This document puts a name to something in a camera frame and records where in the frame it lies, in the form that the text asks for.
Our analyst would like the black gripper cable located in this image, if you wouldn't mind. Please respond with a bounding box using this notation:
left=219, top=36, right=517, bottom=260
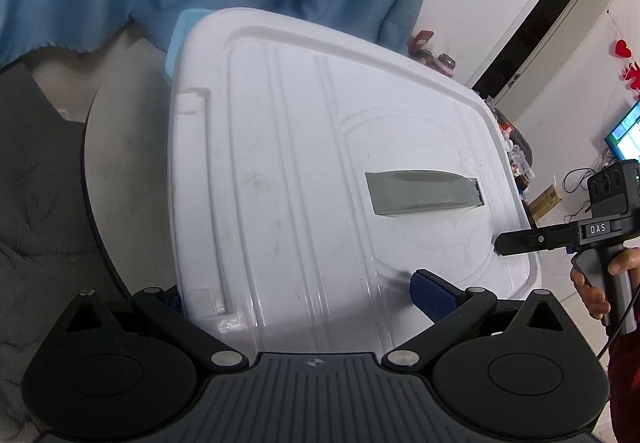
left=594, top=266, right=640, bottom=364

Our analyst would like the white plastic bin lid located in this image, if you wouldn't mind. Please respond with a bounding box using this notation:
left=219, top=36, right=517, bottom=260
left=169, top=9, right=541, bottom=356

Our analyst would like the person right hand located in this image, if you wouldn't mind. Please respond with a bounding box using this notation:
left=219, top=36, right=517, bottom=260
left=570, top=247, right=640, bottom=319

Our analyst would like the television screen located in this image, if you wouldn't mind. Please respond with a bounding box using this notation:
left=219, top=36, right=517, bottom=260
left=604, top=102, right=640, bottom=160

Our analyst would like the dark grey sofa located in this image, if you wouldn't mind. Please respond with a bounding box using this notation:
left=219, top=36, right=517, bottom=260
left=1, top=63, right=122, bottom=440

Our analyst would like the pink thermos bottle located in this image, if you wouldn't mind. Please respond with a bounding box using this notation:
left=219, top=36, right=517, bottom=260
left=434, top=53, right=456, bottom=78

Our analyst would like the red phone stand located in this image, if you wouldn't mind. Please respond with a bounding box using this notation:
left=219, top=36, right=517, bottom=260
left=407, top=29, right=434, bottom=55

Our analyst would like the light blue plastic bin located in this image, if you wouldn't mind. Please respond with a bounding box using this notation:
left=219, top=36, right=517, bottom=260
left=164, top=8, right=214, bottom=86

